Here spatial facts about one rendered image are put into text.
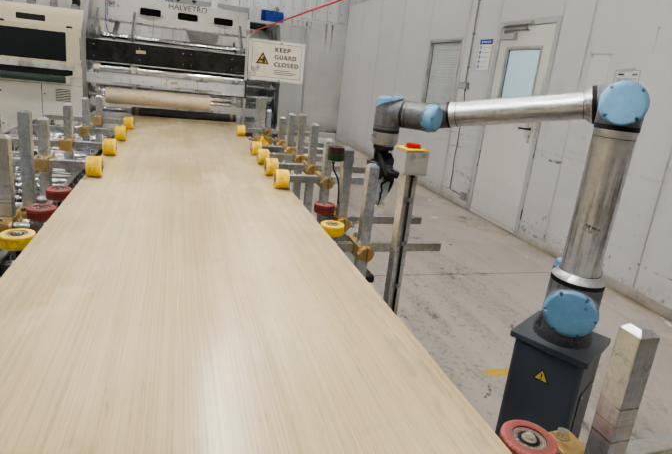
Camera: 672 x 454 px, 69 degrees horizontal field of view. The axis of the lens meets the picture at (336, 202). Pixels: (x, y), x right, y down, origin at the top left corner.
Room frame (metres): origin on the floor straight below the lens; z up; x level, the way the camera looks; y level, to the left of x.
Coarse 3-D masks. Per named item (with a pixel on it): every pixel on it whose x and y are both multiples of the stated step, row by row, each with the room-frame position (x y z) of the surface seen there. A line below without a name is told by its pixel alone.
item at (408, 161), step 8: (400, 152) 1.29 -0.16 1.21; (408, 152) 1.26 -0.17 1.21; (416, 152) 1.27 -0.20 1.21; (424, 152) 1.28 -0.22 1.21; (400, 160) 1.29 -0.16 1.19; (408, 160) 1.26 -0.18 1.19; (416, 160) 1.27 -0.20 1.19; (424, 160) 1.28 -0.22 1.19; (400, 168) 1.28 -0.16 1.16; (408, 168) 1.27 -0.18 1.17; (416, 168) 1.27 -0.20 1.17; (424, 168) 1.28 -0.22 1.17
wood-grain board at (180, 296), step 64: (192, 128) 3.55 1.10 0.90; (128, 192) 1.69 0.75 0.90; (192, 192) 1.78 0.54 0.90; (256, 192) 1.89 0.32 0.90; (64, 256) 1.08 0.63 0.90; (128, 256) 1.12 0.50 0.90; (192, 256) 1.16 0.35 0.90; (256, 256) 1.21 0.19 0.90; (320, 256) 1.26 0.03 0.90; (0, 320) 0.78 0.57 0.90; (64, 320) 0.80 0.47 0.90; (128, 320) 0.82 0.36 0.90; (192, 320) 0.85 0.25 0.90; (256, 320) 0.87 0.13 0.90; (320, 320) 0.90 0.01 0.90; (384, 320) 0.93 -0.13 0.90; (0, 384) 0.61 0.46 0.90; (64, 384) 0.62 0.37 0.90; (128, 384) 0.64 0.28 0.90; (192, 384) 0.66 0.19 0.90; (256, 384) 0.67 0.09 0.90; (320, 384) 0.69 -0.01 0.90; (384, 384) 0.71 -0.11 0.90; (448, 384) 0.73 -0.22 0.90; (0, 448) 0.49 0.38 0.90; (64, 448) 0.50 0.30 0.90; (128, 448) 0.52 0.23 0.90; (192, 448) 0.53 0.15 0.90; (256, 448) 0.54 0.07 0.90; (320, 448) 0.55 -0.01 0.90; (384, 448) 0.56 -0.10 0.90; (448, 448) 0.58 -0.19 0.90
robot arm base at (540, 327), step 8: (536, 320) 1.56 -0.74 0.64; (544, 320) 1.52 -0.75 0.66; (536, 328) 1.53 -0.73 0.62; (544, 328) 1.51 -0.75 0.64; (544, 336) 1.49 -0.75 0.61; (552, 336) 1.48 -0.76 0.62; (560, 336) 1.46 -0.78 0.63; (584, 336) 1.46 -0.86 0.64; (592, 336) 1.50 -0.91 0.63; (560, 344) 1.46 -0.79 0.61; (568, 344) 1.45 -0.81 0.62; (576, 344) 1.45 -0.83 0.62; (584, 344) 1.46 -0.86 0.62
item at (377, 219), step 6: (318, 216) 1.80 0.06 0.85; (324, 216) 1.79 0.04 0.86; (330, 216) 1.80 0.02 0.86; (348, 216) 1.83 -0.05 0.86; (354, 216) 1.83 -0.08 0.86; (378, 216) 1.87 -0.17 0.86; (384, 216) 1.88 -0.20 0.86; (390, 216) 1.89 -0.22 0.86; (414, 216) 1.93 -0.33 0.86; (318, 222) 1.80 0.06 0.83; (378, 222) 1.87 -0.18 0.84; (384, 222) 1.87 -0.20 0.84; (390, 222) 1.88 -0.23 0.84; (414, 222) 1.92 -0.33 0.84; (420, 222) 1.93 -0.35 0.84
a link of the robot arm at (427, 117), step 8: (408, 104) 1.63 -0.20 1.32; (416, 104) 1.62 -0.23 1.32; (424, 104) 1.61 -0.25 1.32; (432, 104) 1.61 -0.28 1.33; (400, 112) 1.62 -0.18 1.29; (408, 112) 1.61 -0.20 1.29; (416, 112) 1.60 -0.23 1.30; (424, 112) 1.59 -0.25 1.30; (432, 112) 1.58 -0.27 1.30; (440, 112) 1.62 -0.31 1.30; (400, 120) 1.62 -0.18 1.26; (408, 120) 1.61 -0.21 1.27; (416, 120) 1.59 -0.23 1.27; (424, 120) 1.58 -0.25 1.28; (432, 120) 1.58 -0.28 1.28; (440, 120) 1.63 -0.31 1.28; (408, 128) 1.64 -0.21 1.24; (416, 128) 1.61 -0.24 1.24; (424, 128) 1.60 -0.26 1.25; (432, 128) 1.59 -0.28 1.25
